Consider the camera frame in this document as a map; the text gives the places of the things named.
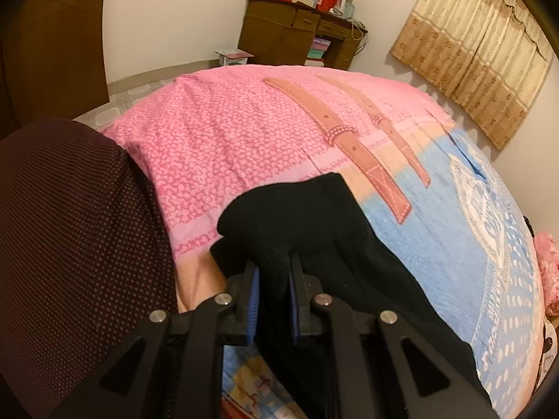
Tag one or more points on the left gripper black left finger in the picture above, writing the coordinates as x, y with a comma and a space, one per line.
171, 366

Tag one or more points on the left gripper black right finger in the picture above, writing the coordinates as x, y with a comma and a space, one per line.
377, 365

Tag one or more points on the black knit garment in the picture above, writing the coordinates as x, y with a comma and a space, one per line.
321, 221

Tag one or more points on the dark red dotted sleeve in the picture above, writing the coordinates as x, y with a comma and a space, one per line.
85, 257

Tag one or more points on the white circle patterned pillow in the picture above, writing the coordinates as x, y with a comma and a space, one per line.
549, 351

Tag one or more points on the pink floral folded blanket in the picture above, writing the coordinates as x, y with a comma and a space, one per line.
547, 256

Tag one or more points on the small white stool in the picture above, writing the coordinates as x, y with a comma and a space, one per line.
233, 57

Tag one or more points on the brown wooden door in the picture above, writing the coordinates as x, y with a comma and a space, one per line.
52, 64

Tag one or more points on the gold patterned window curtain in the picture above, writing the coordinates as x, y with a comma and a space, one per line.
489, 56

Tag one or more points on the dark brown wooden desk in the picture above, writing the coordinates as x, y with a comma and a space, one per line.
281, 32

